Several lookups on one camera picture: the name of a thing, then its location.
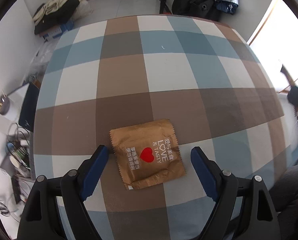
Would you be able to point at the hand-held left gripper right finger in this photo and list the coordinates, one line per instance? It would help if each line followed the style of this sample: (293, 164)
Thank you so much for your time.
(204, 175)

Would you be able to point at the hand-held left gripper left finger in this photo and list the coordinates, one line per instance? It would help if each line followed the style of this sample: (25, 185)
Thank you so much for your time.
(95, 172)

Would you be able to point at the brown wrapper with red heart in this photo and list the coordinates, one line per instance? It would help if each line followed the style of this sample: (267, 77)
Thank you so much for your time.
(146, 155)

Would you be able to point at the window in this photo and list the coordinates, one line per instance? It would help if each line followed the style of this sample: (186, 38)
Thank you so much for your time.
(276, 35)

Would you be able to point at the small white round container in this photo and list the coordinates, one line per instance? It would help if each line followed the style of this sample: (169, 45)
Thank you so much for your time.
(16, 160)

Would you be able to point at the black electronic device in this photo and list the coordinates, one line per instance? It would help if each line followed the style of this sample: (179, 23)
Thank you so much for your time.
(16, 191)

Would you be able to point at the person's leg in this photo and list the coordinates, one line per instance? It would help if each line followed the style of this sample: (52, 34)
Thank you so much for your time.
(289, 187)

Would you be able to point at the grey box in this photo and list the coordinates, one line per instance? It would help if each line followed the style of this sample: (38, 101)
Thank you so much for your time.
(5, 162)

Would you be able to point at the dark laptop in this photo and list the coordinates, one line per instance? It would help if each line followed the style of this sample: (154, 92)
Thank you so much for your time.
(29, 107)

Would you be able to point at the white side table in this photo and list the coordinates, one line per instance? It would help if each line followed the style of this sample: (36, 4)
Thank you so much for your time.
(16, 100)

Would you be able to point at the grey cup with sticks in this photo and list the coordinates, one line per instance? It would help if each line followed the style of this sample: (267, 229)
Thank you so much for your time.
(5, 105)

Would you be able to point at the clear plastic bag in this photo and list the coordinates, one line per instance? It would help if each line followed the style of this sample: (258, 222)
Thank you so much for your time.
(41, 60)

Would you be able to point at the black backpack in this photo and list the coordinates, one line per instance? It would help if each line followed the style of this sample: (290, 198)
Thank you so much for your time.
(194, 0)

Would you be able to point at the blue and white cardboard box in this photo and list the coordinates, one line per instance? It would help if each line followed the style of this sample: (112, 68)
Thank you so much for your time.
(57, 31)

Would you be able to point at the black clothing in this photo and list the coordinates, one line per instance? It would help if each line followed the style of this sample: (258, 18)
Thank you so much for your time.
(56, 17)

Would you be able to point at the white cloth bag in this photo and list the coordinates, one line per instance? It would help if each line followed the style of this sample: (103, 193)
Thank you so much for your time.
(84, 8)

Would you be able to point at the beige clothes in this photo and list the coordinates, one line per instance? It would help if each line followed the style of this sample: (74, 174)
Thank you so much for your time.
(52, 5)

